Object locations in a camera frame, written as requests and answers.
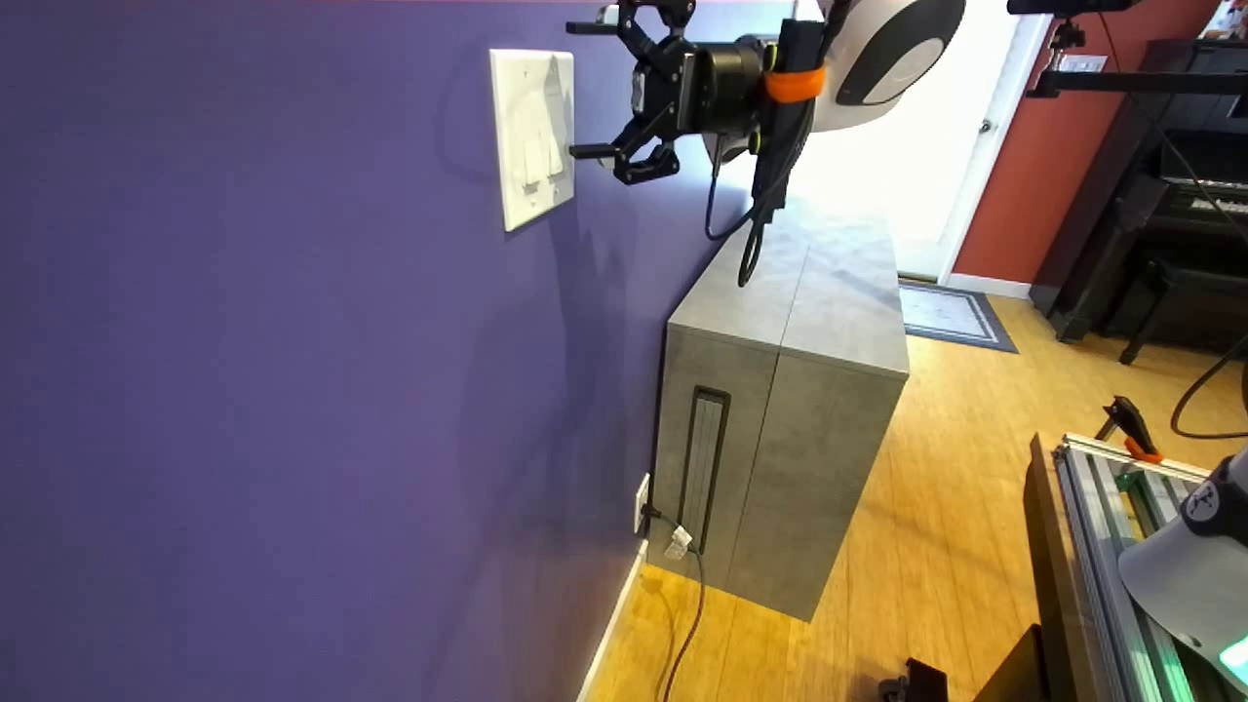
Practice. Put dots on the white door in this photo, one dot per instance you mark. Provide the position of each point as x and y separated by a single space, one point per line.
962 170

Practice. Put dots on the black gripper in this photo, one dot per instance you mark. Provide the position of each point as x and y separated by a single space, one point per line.
724 88

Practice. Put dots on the black stand bar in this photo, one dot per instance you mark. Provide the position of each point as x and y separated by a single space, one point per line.
1143 85

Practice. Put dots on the white grey Franka robot arm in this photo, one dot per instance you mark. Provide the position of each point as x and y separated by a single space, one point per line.
900 46

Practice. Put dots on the black orange clamp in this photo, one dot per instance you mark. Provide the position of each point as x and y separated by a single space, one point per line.
1127 426

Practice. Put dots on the grey stone-look cabinet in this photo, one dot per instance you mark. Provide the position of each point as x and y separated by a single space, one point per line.
792 431

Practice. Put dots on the white wall outlet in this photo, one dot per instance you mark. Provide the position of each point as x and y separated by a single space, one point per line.
640 506

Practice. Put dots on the white power plug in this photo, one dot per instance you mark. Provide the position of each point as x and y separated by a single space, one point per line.
681 541

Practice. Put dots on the blue grey door mat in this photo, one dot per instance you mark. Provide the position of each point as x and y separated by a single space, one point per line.
958 318

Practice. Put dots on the white baseboard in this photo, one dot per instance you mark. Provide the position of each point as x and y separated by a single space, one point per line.
608 626

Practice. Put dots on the aluminium rail robot table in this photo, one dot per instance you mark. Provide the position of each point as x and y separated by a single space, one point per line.
1084 573

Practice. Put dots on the small black floor object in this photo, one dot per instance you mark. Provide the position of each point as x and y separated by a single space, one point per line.
914 682

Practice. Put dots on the white rocker switch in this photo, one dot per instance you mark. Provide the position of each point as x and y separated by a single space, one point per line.
549 123
519 132

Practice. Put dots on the black piano bench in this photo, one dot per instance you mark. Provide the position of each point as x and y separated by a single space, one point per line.
1191 296

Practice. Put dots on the white light switch plate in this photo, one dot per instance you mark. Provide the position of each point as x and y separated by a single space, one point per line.
519 196

